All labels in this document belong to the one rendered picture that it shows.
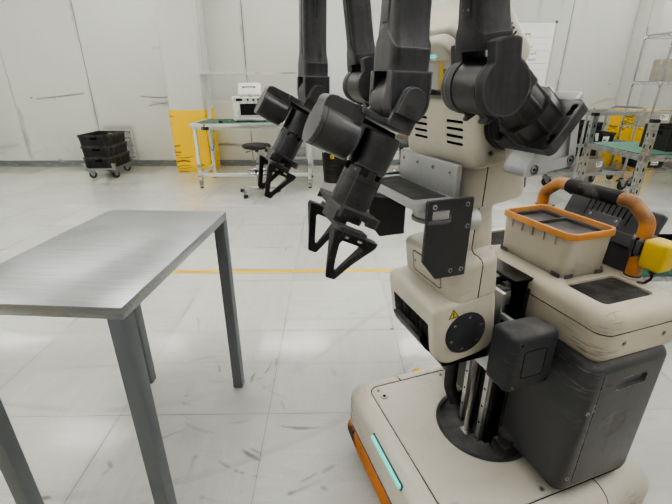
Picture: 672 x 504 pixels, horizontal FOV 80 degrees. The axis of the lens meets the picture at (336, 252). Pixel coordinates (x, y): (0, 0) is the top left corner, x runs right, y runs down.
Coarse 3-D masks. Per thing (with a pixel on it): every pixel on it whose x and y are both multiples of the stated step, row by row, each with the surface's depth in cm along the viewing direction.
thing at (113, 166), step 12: (96, 132) 593; (108, 132) 599; (120, 132) 587; (84, 144) 551; (96, 144) 552; (108, 144) 554; (120, 144) 585; (84, 156) 557; (96, 156) 558; (108, 156) 558; (120, 156) 586; (84, 168) 560; (96, 168) 561; (108, 168) 562
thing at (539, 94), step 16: (528, 96) 56; (544, 96) 58; (528, 112) 58; (544, 112) 57; (560, 112) 58; (576, 112) 57; (512, 128) 61; (528, 128) 59; (544, 128) 58; (560, 128) 58; (512, 144) 64; (528, 144) 61; (544, 144) 59; (560, 144) 58
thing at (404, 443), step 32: (384, 384) 138; (416, 384) 138; (352, 416) 139; (384, 416) 125; (416, 416) 125; (448, 416) 126; (384, 448) 116; (416, 448) 114; (448, 448) 114; (480, 448) 115; (384, 480) 117; (416, 480) 105; (448, 480) 105; (480, 480) 105; (512, 480) 105; (544, 480) 105; (608, 480) 105; (640, 480) 106
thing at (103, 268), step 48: (48, 240) 122; (96, 240) 122; (144, 240) 122; (192, 240) 122; (0, 288) 93; (48, 288) 93; (96, 288) 93; (144, 288) 94; (144, 336) 171; (144, 384) 95; (240, 384) 176; (0, 432) 103; (144, 432) 99
